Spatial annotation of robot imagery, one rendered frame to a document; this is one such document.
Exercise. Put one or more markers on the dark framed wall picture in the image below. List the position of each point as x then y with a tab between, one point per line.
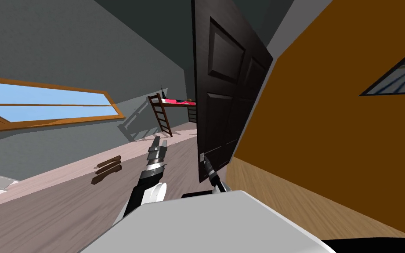
404	75

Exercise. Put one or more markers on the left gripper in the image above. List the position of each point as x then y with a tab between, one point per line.
157	154

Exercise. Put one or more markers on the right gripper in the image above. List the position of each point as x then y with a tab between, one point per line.
209	166

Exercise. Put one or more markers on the dark brown door leaf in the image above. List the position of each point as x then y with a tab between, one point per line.
223	88

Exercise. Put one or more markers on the wooden framed window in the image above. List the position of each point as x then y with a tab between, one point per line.
48	102

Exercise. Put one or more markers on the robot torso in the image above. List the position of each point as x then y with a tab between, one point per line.
216	225

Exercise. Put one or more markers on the dark brown wooden slats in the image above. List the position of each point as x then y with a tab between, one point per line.
107	170

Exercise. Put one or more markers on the brown loft bed with ladder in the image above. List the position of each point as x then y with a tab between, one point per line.
162	112

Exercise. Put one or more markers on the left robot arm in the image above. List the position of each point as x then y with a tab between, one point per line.
146	189

